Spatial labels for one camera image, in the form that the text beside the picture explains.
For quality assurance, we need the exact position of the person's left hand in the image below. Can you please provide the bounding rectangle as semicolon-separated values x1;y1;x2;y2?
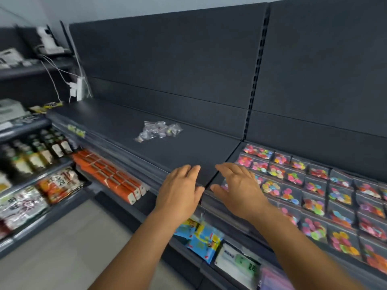
154;164;206;228

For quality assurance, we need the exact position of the person's right hand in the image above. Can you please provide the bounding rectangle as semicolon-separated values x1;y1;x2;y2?
210;162;270;223

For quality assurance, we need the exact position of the pile of transparent button bags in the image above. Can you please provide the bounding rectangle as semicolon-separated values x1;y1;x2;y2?
134;120;184;144

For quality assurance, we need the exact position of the grid of arranged button bags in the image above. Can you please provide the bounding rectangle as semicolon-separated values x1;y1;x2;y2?
220;143;387;276

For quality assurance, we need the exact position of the blue yellow snack packet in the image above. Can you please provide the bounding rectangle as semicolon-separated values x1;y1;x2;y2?
173;215;201;240

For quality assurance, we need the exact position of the white flat packet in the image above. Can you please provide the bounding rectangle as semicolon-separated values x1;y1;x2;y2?
214;242;262;290

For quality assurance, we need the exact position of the row of orange boxes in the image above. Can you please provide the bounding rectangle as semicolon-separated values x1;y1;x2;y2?
72;149;148;206

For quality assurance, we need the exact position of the clear packet with purple item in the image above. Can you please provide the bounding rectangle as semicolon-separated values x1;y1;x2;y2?
259;266;296;290

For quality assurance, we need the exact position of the red white snack packet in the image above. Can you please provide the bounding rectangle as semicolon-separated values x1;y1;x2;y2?
37;167;84;205

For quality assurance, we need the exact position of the row of brown sauce bottles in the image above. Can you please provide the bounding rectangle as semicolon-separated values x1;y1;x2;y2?
0;127;75;179

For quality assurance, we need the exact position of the clear package with white item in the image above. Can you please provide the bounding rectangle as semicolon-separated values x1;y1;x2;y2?
67;76;94;102

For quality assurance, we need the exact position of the silver snack packet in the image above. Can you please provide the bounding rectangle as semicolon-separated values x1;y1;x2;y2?
0;185;50;232

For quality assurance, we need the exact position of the yellow black small packet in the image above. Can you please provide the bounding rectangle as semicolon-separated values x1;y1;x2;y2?
28;100;64;115

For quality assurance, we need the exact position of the white yellow tub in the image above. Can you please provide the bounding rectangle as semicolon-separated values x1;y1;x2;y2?
0;171;13;194

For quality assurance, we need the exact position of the dark grey side shelving unit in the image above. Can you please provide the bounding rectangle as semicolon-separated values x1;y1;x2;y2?
0;25;92;261

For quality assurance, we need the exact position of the white paper box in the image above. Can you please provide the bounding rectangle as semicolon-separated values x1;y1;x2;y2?
0;47;25;68

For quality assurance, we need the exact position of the white security camera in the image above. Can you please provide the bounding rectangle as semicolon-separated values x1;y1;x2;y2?
35;25;66;56

